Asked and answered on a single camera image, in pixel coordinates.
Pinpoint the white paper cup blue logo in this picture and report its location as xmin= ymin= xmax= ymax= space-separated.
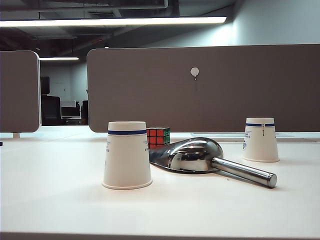
xmin=241 ymin=117 xmax=280 ymax=163

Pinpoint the white paper cup blue stripe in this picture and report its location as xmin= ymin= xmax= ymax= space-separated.
xmin=101 ymin=121 xmax=153 ymax=190

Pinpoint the Rubik's cube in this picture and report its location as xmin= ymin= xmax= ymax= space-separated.
xmin=146 ymin=126 xmax=171 ymax=150

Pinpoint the stainless steel scoop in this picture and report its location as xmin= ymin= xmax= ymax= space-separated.
xmin=148 ymin=136 xmax=278 ymax=190

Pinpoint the white adhesive hook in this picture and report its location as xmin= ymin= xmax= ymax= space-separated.
xmin=189 ymin=66 xmax=201 ymax=81

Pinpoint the low black office chair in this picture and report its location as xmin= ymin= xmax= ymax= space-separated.
xmin=81 ymin=99 xmax=90 ymax=125

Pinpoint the grey desk divider panel right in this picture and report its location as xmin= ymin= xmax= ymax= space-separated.
xmin=86 ymin=43 xmax=320 ymax=133

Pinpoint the grey desk divider panel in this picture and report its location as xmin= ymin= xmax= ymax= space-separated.
xmin=86 ymin=43 xmax=320 ymax=133
xmin=0 ymin=50 xmax=41 ymax=134

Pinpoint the computer monitor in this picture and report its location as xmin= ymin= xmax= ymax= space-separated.
xmin=61 ymin=106 xmax=82 ymax=119

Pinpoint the long ceiling light strip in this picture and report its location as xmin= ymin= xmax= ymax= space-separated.
xmin=0 ymin=16 xmax=228 ymax=28

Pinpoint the black office chair with headrest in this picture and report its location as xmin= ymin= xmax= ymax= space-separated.
xmin=40 ymin=76 xmax=62 ymax=126

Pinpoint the short ceiling light strip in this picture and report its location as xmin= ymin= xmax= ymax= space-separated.
xmin=39 ymin=56 xmax=80 ymax=61

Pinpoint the grey desk divider panel left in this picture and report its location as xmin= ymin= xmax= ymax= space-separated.
xmin=0 ymin=50 xmax=41 ymax=134

